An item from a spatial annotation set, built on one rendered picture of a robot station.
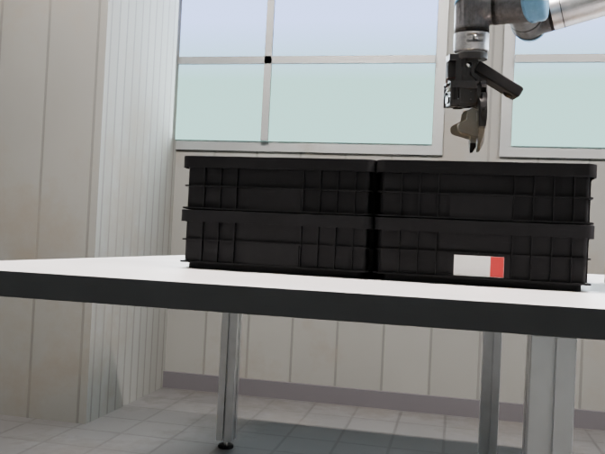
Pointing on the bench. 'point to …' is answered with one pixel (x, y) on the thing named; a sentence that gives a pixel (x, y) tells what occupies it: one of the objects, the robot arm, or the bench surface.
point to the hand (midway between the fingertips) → (477, 146)
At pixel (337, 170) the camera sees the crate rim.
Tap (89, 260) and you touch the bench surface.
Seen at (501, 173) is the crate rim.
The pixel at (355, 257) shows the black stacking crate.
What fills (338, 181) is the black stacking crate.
